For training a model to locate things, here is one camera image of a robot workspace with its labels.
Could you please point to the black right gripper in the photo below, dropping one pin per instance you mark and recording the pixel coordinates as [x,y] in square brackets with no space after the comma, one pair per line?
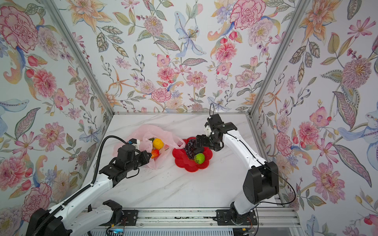
[204,138]

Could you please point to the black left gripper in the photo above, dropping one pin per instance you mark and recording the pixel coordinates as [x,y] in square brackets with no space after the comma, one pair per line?
[143,154]

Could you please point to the red orange pepper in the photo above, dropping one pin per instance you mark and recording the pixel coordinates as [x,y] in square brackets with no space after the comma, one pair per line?
[155,153]

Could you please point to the yellow bell pepper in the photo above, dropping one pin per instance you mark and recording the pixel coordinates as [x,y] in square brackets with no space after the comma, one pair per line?
[158,144]

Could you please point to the green lime fruit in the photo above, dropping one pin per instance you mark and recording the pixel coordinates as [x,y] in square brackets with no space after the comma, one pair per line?
[199,158]

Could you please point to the pink plastic bag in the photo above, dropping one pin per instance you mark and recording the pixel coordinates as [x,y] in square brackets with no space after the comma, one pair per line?
[147,131]

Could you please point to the dark purple grape bunch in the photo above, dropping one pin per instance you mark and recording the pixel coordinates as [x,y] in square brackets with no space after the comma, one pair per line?
[190,148]

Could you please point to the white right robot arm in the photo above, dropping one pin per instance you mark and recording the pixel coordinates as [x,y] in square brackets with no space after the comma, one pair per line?
[262,178]

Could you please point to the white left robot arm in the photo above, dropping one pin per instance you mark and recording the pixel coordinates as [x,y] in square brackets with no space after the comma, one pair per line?
[67,219]

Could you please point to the red flower-shaped plate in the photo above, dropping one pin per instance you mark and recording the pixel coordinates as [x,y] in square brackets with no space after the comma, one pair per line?
[182,161]

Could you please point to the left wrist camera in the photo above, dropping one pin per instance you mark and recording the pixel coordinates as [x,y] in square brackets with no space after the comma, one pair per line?
[135,143]

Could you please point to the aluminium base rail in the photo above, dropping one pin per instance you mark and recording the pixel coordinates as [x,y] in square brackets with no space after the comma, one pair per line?
[214,221]

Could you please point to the aluminium frame post right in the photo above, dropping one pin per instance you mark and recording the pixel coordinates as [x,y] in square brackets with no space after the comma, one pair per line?
[298,13]

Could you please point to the aluminium frame post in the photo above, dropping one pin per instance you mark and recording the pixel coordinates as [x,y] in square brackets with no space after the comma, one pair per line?
[298,13]
[68,37]

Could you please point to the aluminium frame post left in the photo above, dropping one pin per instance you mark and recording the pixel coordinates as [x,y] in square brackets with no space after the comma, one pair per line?
[68,37]

